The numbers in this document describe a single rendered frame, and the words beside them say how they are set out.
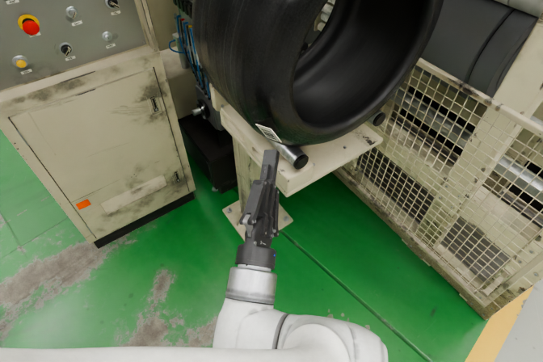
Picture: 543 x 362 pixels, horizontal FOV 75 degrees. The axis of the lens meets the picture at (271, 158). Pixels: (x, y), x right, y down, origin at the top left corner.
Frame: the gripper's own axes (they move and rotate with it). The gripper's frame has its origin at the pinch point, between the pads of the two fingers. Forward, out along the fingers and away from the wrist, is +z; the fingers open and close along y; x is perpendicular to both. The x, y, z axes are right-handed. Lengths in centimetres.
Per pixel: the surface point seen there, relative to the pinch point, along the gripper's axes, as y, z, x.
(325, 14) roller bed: 33, 71, -4
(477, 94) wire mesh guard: 31, 31, 41
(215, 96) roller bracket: 12.2, 27.1, -27.8
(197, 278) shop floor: 79, -24, -70
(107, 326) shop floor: 59, -47, -96
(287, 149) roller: 13.9, 9.7, -3.0
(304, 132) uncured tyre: 4.9, 9.9, 4.7
